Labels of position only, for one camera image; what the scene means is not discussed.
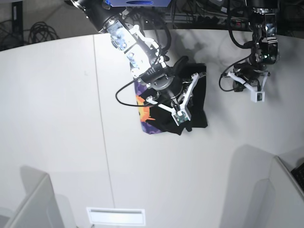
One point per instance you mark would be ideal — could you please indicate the white partition panel right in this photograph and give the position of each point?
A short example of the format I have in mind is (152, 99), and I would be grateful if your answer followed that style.
(277, 201)

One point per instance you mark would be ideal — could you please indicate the white partition panel left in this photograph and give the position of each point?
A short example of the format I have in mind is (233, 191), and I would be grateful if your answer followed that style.
(39, 209)

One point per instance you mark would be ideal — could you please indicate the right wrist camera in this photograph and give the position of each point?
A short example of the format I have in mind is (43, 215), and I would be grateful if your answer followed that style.
(181, 116)

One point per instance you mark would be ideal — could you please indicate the blue box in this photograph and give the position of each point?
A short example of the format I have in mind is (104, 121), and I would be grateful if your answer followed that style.
(145, 3)

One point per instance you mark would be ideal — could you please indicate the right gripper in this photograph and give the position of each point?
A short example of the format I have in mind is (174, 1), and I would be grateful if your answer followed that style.
(185, 89)

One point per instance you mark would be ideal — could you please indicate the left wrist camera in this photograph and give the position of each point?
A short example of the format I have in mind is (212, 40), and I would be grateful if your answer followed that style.
(257, 96)

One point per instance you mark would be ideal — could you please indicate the black T-shirt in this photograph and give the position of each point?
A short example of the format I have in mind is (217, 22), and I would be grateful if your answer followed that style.
(154, 121)

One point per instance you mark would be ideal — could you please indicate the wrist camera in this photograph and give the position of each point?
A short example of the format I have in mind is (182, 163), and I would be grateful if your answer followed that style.
(181, 116)
(257, 96)

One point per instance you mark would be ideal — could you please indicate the black device on floor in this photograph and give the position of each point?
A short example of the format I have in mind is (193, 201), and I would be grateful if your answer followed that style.
(17, 18)

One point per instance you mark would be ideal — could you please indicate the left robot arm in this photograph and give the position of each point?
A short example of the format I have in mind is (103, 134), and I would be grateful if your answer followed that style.
(261, 16)

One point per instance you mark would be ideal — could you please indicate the white partition panel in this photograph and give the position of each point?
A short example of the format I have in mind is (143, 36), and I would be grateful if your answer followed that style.
(39, 209)
(277, 201)

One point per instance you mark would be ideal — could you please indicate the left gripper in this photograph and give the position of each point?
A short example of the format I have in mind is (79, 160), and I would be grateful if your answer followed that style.
(247, 76)

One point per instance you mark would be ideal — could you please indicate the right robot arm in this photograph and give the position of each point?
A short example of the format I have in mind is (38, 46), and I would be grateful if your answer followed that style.
(148, 59)

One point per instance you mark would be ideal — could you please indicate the black keyboard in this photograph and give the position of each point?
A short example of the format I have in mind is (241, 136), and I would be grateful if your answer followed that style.
(298, 174)

